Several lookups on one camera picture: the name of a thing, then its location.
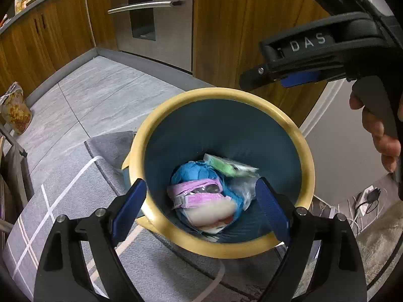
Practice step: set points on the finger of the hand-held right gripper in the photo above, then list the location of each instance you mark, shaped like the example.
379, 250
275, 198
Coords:
264, 77

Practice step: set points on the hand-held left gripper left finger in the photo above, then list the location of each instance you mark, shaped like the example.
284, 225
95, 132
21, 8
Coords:
130, 210

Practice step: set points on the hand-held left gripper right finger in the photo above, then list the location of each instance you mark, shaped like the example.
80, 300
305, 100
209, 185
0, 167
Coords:
272, 210

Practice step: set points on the clear plastic bag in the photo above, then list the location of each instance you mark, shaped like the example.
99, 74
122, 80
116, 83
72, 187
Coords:
242, 192

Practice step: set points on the white paper towel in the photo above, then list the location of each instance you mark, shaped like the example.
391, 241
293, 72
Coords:
211, 210

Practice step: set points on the blue bin with yellow rim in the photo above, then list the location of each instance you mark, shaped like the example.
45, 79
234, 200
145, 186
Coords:
226, 125

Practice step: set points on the green and white packet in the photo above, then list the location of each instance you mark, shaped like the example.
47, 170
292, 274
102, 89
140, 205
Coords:
226, 163

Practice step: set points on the pink wrapper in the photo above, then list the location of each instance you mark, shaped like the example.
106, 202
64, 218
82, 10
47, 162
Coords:
201, 196

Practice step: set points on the person's right hand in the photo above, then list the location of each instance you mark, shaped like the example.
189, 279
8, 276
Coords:
384, 144

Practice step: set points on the tall wooden cabinet panel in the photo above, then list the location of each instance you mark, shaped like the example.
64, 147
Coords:
226, 37

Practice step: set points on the grey rug with white lines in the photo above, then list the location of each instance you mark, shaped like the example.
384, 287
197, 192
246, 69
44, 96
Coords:
69, 170

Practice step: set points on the black power adapter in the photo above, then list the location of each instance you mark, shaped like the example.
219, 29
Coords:
373, 195

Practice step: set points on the stainless steel oven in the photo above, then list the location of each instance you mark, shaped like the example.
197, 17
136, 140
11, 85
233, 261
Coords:
173, 31

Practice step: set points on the beige carpet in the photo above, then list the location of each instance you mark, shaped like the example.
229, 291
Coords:
374, 245

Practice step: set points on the metal kitchen rack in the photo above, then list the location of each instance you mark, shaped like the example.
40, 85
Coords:
15, 170

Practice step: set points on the yellow snack bag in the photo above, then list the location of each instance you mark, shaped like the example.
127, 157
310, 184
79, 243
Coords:
17, 110

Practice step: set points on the wooden kitchen cabinets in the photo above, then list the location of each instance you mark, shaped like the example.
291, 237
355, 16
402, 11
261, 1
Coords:
56, 31

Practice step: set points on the yellow packet on counter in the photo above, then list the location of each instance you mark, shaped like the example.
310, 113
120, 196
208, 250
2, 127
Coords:
20, 3

